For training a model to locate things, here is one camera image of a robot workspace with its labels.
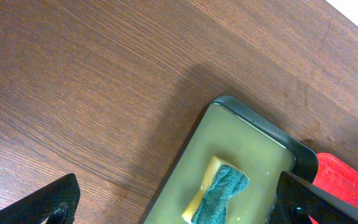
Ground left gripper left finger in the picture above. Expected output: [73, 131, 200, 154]
[0, 174, 80, 223]

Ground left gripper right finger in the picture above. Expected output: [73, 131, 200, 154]
[269, 171, 358, 224]

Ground yellow green sponge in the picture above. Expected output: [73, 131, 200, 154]
[182, 156, 250, 224]

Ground red plastic tray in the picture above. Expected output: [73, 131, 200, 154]
[313, 152, 358, 208]

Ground dark green tray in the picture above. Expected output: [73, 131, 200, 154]
[140, 96, 318, 224]

